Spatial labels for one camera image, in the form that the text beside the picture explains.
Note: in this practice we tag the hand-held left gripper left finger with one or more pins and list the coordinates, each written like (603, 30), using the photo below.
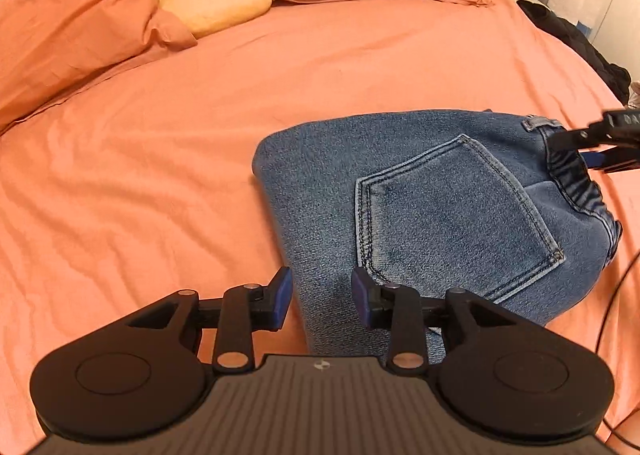
(279, 302)

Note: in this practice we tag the orange bed sheet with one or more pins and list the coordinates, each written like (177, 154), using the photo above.
(150, 160)

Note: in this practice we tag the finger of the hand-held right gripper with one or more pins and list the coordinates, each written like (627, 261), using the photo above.
(617, 161)
(580, 137)

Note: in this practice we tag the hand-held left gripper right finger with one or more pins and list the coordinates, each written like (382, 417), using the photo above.
(361, 300)

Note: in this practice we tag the blue denim pants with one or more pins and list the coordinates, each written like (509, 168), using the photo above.
(425, 185)

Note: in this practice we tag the black jacket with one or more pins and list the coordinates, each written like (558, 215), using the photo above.
(575, 42)

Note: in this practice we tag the yellow cushion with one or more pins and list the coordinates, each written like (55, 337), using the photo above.
(215, 2)

